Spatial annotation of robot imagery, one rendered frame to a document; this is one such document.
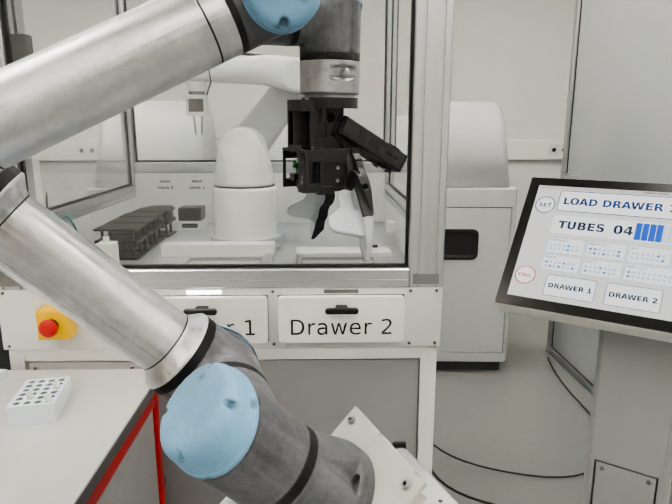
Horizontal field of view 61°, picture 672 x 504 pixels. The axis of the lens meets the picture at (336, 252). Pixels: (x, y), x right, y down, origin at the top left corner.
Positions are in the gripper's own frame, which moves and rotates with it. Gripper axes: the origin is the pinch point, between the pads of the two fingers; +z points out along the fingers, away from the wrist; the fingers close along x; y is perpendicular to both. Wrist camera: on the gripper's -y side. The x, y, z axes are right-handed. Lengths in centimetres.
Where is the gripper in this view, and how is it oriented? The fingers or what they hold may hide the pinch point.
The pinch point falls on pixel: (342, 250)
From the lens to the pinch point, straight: 78.0
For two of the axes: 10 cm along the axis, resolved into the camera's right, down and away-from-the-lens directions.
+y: -8.8, 1.1, -4.7
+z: -0.1, 9.7, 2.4
